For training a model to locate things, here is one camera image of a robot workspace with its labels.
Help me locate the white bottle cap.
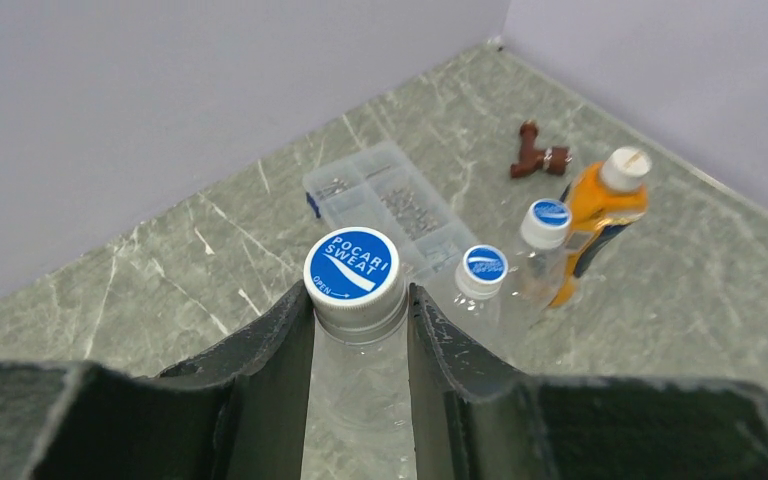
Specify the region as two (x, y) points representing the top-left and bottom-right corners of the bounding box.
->
(599, 147), (652, 193)

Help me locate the orange juice bottle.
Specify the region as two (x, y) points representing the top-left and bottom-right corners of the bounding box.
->
(549, 162), (648, 308)

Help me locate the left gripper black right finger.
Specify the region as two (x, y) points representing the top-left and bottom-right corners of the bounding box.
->
(407, 284), (768, 479)

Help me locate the blue bottle cap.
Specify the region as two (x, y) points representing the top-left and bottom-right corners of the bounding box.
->
(454, 244), (509, 300)
(519, 198), (572, 250)
(303, 226), (408, 346)

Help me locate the clear plastic bottle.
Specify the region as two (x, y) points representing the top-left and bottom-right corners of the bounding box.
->
(310, 325), (416, 479)
(502, 238), (566, 331)
(427, 276), (505, 358)

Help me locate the clear plastic screw box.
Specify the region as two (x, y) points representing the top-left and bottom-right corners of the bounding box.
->
(302, 141), (479, 284)

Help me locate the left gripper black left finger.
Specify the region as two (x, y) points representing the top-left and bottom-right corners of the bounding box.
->
(0, 283), (314, 479)

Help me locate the brown pipe fitting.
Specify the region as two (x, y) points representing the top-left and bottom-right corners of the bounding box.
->
(509, 121), (572, 179)

